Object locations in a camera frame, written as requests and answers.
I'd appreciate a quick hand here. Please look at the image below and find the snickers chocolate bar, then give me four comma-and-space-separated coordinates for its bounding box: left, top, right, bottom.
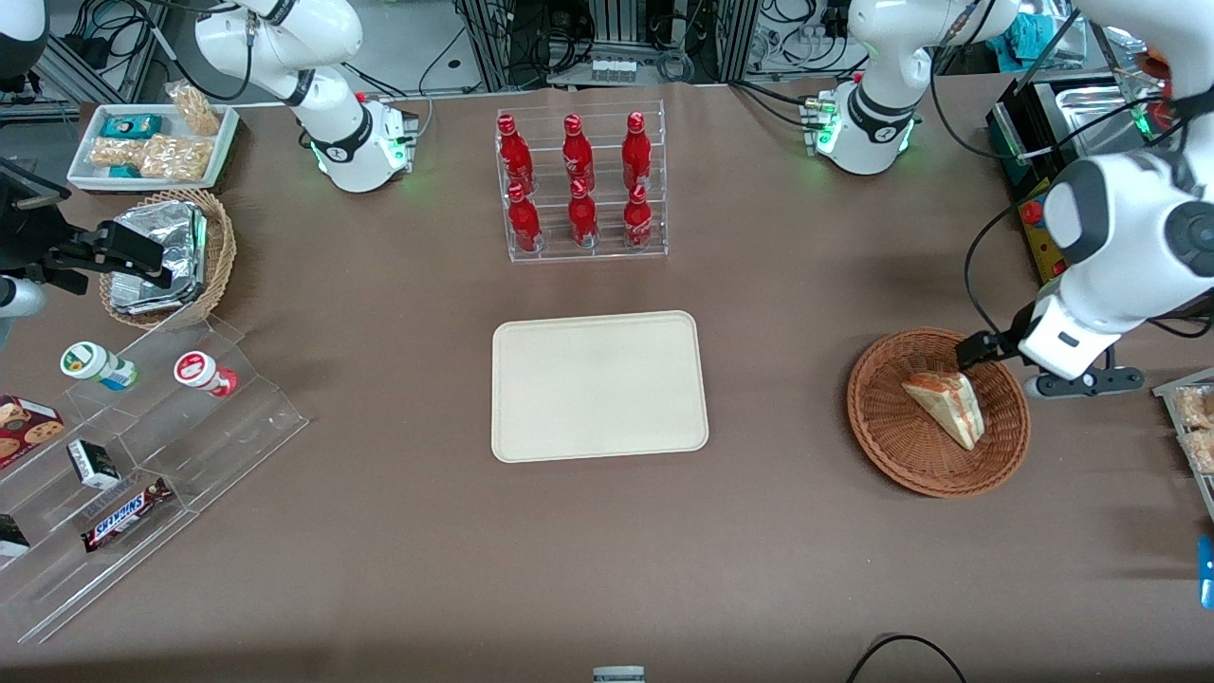
81, 477, 175, 554

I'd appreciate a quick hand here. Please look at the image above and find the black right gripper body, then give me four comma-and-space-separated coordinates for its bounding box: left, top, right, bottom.
0, 157, 75, 284

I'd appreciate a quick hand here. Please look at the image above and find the red lid yogurt cup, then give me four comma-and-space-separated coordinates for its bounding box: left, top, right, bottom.
174, 351, 239, 398

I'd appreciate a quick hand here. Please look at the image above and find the black table cable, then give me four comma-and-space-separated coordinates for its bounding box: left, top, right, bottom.
846, 634, 967, 683

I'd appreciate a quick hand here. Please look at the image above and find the triangular sandwich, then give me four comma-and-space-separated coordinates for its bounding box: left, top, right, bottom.
901, 370, 986, 452

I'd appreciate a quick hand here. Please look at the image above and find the small black white box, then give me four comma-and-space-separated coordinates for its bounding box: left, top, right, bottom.
66, 439, 122, 491

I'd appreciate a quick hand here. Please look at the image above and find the tan wicker basket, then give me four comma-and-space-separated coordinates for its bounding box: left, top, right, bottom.
99, 188, 237, 331

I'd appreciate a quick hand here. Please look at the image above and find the clear acrylic stepped shelf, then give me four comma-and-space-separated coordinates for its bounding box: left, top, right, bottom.
0, 305, 311, 646

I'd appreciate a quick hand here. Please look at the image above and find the round brown wicker basket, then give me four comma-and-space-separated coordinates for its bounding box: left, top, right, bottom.
846, 327, 1032, 499

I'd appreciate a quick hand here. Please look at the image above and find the red cookie box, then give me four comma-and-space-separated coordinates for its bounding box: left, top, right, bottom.
0, 395, 66, 470

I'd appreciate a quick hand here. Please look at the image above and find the gray wrist camera bracket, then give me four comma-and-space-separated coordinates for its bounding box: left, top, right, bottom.
1022, 365, 1146, 399

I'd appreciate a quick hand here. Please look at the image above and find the steel warmer pan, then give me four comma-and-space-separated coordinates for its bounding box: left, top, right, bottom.
1055, 83, 1153, 136

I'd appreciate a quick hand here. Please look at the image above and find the beige rectangular tray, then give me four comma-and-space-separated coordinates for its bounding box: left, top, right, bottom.
490, 310, 710, 464

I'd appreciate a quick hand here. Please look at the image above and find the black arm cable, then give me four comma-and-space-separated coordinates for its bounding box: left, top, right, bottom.
964, 203, 1046, 341

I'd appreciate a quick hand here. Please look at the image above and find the clear bag of peanuts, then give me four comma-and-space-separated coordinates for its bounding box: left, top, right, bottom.
139, 134, 212, 183
165, 81, 222, 138
89, 138, 145, 173

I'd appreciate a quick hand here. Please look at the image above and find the white rectangular snack tray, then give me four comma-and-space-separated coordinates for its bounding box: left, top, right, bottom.
66, 102, 241, 194

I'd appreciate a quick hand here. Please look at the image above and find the red cola bottle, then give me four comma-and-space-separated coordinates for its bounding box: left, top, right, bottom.
497, 114, 535, 195
567, 178, 600, 249
506, 183, 543, 253
561, 114, 597, 194
622, 183, 655, 250
621, 111, 654, 191

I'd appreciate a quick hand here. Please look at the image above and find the silver tray with snacks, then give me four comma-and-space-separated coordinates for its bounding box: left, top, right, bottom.
1151, 368, 1214, 525

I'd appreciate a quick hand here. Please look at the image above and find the silver foil food pack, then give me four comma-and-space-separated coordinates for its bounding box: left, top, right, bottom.
112, 200, 209, 290
108, 273, 195, 317

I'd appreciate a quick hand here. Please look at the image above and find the green lid yogurt cup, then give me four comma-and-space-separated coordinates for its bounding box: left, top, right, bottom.
60, 341, 138, 392

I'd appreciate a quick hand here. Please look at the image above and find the clear acrylic bottle rack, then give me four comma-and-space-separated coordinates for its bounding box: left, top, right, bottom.
495, 100, 669, 265

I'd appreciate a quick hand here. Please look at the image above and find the black food warmer appliance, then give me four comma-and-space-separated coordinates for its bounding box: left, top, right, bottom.
984, 57, 1214, 323

